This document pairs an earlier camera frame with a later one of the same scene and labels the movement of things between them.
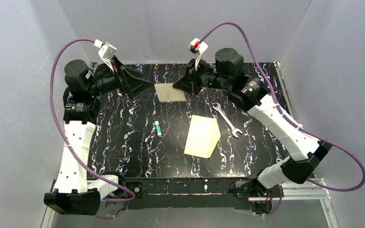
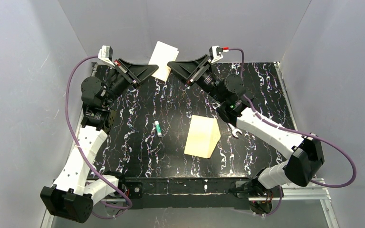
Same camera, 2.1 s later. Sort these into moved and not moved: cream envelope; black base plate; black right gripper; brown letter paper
Moved: brown letter paper; black right gripper
Not moved: black base plate; cream envelope
